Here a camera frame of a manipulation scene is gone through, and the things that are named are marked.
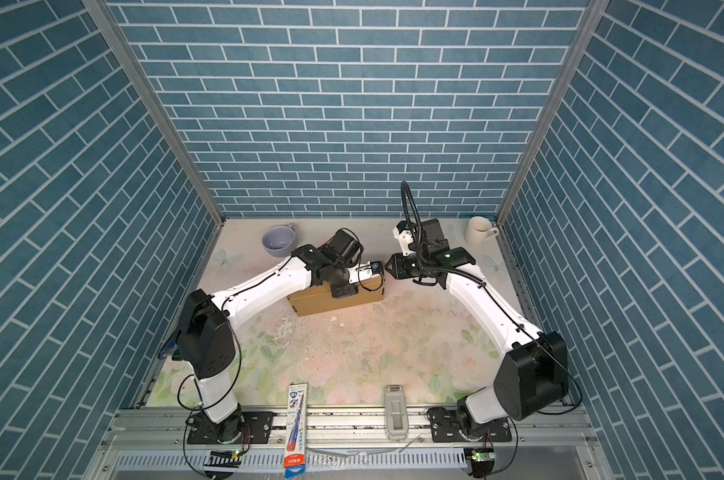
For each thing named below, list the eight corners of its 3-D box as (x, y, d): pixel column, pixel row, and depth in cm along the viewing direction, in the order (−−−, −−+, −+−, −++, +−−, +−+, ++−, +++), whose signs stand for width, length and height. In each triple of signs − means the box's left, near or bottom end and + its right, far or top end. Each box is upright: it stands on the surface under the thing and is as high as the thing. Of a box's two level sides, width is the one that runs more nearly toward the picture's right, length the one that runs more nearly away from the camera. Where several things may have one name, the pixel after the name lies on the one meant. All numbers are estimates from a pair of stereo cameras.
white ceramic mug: (469, 251, 111) (475, 237, 105) (456, 235, 116) (460, 220, 110) (490, 243, 114) (497, 229, 107) (476, 228, 119) (482, 213, 113)
